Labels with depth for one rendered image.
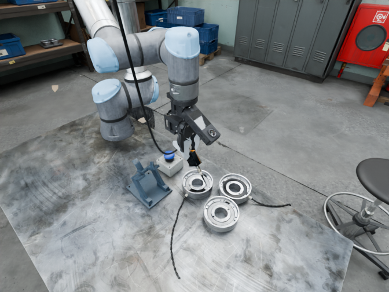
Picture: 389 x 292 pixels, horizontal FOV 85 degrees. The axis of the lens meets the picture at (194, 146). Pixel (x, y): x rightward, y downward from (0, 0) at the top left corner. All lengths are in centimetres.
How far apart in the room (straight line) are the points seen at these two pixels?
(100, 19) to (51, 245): 60
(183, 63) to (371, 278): 162
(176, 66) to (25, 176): 72
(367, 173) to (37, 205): 139
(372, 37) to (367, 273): 301
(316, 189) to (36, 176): 185
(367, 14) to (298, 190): 268
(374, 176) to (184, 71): 109
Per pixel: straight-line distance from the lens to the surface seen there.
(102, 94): 90
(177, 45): 49
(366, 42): 397
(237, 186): 75
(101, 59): 54
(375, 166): 141
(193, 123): 55
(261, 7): 400
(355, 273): 175
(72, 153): 101
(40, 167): 101
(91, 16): 64
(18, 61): 383
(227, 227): 64
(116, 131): 98
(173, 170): 78
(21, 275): 178
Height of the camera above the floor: 139
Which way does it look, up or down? 40 degrees down
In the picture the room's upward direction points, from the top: straight up
